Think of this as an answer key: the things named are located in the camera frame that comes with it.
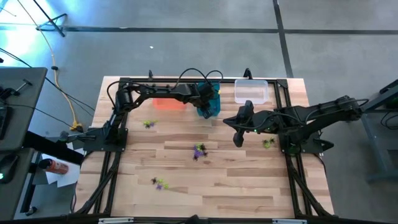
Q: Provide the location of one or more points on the black desk crossbar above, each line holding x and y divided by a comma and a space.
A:
53, 147

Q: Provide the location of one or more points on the silver metal bracket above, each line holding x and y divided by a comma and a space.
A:
115, 220
289, 221

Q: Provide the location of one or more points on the dark desk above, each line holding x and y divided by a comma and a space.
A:
15, 202

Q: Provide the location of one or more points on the clear plastic bin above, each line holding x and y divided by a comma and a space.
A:
251, 91

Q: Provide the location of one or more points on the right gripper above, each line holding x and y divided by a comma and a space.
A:
252, 123

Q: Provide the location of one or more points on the black aluminium table frame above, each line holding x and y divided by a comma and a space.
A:
292, 186

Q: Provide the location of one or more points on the teal plastic bin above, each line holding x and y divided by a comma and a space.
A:
217, 105

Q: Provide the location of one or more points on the black table clamp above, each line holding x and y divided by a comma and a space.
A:
247, 74
150, 74

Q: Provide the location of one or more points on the grey metal table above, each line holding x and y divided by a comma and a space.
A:
371, 137

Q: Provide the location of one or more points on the grey desk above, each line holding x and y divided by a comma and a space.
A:
28, 124

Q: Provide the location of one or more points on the black caster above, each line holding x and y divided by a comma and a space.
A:
31, 211

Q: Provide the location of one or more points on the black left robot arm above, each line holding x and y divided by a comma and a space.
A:
161, 91

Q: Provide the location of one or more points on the black keyboard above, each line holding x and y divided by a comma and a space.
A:
2, 124

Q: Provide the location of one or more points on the black computer mouse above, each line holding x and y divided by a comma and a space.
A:
7, 168

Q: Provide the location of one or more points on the black tripod stand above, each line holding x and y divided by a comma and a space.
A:
51, 20

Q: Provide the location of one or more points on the white paper sheets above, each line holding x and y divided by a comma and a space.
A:
70, 179

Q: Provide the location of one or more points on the orange translucent plastic bin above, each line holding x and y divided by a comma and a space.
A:
169, 105

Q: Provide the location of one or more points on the orange spray can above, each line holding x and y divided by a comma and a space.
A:
56, 167

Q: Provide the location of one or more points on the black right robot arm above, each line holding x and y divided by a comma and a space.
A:
326, 107

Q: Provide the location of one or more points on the black clamp tool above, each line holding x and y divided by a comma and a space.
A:
7, 92

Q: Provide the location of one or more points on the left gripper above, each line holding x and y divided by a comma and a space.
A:
206, 104

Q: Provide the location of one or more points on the yellow plug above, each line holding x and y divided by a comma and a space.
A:
76, 126

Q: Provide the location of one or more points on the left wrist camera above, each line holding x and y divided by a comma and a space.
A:
206, 91

